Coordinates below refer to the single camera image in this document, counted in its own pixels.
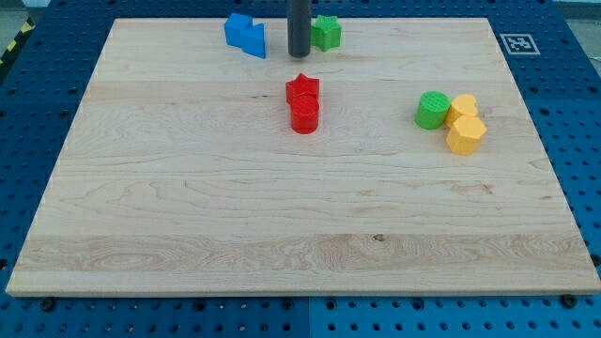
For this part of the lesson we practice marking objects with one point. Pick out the yellow black hazard tape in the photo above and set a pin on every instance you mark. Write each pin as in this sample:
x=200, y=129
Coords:
x=16, y=45

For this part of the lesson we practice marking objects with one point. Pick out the black bolt front right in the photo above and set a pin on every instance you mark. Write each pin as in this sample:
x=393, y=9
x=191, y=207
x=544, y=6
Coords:
x=569, y=301

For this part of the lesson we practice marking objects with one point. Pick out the white fiducial marker tag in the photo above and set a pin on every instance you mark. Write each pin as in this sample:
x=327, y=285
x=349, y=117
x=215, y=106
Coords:
x=519, y=44

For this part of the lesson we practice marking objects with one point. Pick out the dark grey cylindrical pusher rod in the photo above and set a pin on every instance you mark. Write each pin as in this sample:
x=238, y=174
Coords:
x=298, y=15

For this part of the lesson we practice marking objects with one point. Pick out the blue cube block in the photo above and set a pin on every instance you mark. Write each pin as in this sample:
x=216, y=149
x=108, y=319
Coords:
x=233, y=27

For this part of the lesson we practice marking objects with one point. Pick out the red star block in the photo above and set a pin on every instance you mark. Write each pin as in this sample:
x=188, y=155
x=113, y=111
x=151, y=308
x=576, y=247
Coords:
x=302, y=86

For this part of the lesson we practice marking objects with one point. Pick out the black bolt front left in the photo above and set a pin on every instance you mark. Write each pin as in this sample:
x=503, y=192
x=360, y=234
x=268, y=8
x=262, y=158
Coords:
x=47, y=305

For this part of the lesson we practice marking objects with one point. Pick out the wooden board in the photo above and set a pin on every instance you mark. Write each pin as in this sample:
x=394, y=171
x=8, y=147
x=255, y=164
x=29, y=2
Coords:
x=181, y=175

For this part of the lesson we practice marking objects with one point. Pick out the yellow hexagon block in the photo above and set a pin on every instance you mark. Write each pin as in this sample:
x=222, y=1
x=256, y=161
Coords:
x=465, y=135

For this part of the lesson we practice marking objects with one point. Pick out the red cylinder block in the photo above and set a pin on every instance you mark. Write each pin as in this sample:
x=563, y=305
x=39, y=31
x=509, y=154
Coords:
x=304, y=114

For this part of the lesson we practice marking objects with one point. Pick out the green cylinder block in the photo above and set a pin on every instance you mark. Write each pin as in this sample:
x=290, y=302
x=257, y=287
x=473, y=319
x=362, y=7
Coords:
x=432, y=110

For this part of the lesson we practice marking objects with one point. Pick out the black bolt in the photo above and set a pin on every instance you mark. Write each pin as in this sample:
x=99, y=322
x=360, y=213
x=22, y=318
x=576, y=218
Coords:
x=47, y=305
x=569, y=301

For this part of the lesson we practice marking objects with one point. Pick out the green star block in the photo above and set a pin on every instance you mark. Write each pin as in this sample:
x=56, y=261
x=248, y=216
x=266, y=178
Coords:
x=326, y=33

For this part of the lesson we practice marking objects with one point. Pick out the yellow heart block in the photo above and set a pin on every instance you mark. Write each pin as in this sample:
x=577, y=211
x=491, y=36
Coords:
x=464, y=104

